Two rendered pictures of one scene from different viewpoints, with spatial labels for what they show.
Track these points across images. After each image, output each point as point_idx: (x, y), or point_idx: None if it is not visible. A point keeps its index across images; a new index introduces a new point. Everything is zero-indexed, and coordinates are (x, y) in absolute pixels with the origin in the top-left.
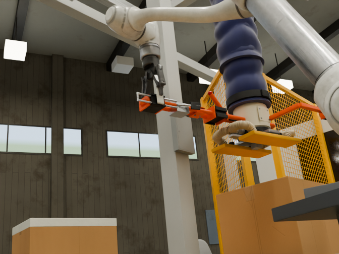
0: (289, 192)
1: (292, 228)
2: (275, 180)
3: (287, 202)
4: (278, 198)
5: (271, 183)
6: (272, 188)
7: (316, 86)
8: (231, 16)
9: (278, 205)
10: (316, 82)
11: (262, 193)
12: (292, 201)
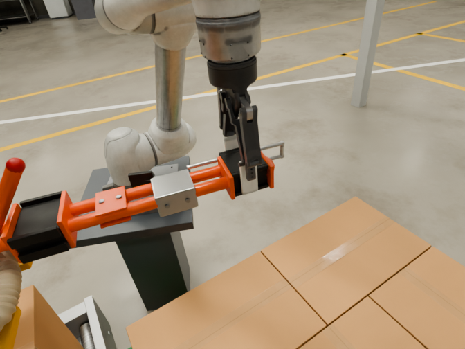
0: (46, 301)
1: (68, 333)
2: (34, 303)
3: (52, 314)
4: (48, 321)
5: (36, 312)
6: (41, 318)
7: (184, 127)
8: (138, 23)
9: (53, 329)
10: (180, 124)
11: (43, 338)
12: (51, 307)
